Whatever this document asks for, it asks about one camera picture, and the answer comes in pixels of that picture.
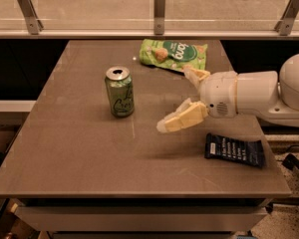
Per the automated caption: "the green snack bag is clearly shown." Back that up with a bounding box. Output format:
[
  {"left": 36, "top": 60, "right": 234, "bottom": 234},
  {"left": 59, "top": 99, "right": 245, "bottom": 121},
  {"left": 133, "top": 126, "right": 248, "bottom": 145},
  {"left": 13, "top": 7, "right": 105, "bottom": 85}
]
[{"left": 140, "top": 39, "right": 208, "bottom": 72}]

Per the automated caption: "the left metal bracket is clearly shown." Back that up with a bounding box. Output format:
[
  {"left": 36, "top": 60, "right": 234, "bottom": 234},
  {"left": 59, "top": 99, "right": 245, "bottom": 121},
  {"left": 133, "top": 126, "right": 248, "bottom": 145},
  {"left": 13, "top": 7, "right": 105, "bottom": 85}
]
[{"left": 17, "top": 0, "right": 44, "bottom": 35}]

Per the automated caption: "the right metal bracket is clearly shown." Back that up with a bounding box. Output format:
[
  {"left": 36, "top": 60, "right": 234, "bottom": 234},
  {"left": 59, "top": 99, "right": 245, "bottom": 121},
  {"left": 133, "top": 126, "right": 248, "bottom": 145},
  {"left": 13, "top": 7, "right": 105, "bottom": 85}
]
[{"left": 274, "top": 0, "right": 299, "bottom": 36}]

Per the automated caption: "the middle metal bracket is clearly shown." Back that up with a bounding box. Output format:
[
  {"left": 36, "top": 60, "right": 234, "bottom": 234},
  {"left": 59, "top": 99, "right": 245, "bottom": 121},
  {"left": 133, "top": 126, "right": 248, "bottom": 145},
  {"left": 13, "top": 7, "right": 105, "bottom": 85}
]
[{"left": 153, "top": 0, "right": 165, "bottom": 35}]

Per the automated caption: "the blue snack bar wrapper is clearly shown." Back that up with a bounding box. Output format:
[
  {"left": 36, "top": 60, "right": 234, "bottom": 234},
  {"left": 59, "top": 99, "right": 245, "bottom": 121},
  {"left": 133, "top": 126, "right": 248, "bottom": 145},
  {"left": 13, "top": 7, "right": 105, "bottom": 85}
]
[{"left": 204, "top": 133, "right": 265, "bottom": 168}]

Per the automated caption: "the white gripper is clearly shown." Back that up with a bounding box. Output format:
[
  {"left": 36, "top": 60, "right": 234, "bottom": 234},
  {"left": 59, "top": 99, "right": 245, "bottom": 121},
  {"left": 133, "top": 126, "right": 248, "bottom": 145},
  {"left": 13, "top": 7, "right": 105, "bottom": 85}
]
[{"left": 156, "top": 67, "right": 237, "bottom": 133}]

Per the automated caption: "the green soda can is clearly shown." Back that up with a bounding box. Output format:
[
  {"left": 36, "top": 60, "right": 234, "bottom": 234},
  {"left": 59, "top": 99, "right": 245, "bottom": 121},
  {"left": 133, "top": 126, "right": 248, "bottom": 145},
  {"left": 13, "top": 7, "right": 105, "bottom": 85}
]
[{"left": 105, "top": 66, "right": 135, "bottom": 118}]

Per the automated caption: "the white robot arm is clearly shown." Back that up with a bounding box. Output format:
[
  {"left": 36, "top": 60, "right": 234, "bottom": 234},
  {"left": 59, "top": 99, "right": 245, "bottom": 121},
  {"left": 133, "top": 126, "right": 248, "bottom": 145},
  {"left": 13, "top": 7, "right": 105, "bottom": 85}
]
[{"left": 156, "top": 54, "right": 299, "bottom": 132}]

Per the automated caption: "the metal bracket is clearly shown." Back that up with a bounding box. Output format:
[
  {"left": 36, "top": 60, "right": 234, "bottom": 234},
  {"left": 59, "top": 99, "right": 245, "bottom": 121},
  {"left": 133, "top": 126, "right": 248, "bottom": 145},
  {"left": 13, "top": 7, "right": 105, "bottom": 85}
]
[
  {"left": 153, "top": 0, "right": 165, "bottom": 35},
  {"left": 274, "top": 0, "right": 299, "bottom": 36},
  {"left": 17, "top": 0, "right": 44, "bottom": 35}
]

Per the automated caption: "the glass barrier panel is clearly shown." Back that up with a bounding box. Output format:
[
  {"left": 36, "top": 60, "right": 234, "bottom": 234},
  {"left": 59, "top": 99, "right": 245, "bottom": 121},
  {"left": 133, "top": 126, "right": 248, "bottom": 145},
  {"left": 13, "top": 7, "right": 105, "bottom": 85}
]
[{"left": 0, "top": 0, "right": 289, "bottom": 31}]

